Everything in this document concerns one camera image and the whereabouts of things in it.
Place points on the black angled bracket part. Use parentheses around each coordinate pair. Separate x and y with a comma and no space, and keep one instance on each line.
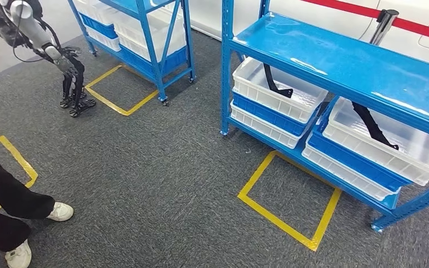
(273,87)
(370,125)

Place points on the blue metal shelf rack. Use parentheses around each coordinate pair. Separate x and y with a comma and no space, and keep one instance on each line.
(155,63)
(347,66)

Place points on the white plastic storage bin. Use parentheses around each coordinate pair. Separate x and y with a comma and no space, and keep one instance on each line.
(273,100)
(105,40)
(344,175)
(262,129)
(129,37)
(96,11)
(403,159)

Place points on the chrome metal pole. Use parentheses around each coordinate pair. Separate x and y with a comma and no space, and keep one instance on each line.
(383,27)

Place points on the black and silver humanoid robot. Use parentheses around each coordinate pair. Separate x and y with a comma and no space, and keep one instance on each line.
(33,33)

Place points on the person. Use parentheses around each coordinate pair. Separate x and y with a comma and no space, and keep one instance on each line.
(11,199)

